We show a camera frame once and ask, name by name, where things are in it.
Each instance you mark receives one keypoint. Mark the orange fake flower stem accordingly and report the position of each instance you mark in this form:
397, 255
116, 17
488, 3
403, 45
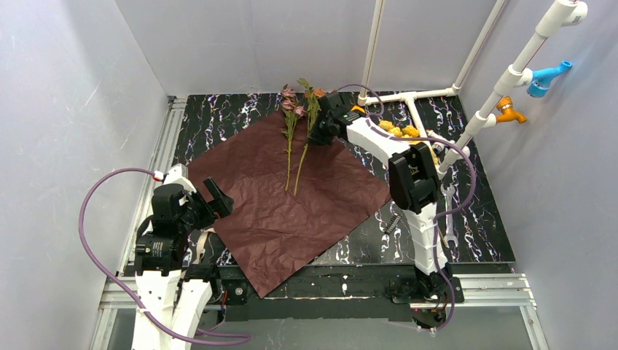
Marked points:
312, 95

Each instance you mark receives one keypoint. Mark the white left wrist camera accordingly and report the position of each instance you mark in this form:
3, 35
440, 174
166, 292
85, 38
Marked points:
177, 174

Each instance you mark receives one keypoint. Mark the maroon wrapping paper sheet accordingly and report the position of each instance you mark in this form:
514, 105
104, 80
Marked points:
292, 202

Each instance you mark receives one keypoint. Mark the blue plastic tap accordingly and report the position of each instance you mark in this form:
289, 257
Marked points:
542, 79

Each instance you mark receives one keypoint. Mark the aluminium frame rail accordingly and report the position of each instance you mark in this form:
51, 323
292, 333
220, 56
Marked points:
113, 297

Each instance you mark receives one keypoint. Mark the black comb strip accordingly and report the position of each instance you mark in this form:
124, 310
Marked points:
392, 224

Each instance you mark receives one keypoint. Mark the orange plastic tap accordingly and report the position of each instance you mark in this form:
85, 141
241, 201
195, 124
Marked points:
507, 112

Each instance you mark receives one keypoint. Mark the white pipe valve fitting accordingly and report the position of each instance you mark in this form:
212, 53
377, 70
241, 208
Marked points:
437, 142

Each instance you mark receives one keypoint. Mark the pink fake flower stem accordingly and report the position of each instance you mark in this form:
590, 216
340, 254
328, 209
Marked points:
293, 110

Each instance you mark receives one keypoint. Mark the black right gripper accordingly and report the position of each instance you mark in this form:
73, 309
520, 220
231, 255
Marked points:
323, 125

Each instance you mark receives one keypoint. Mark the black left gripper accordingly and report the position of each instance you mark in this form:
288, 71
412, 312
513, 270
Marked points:
212, 199

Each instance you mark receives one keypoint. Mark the beige ribbon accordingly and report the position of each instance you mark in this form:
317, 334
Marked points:
196, 249

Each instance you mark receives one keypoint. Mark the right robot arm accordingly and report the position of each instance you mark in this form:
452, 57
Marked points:
412, 179

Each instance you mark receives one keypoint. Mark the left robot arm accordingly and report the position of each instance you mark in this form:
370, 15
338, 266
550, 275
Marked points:
172, 298

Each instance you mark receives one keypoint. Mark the silver wrench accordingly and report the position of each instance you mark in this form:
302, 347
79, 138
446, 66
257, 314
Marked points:
450, 237

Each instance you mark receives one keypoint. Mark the orange plastic piece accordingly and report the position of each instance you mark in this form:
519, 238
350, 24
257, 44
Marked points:
359, 109

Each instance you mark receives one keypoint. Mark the yellow fake flower bunch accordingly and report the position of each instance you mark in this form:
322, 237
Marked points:
407, 132

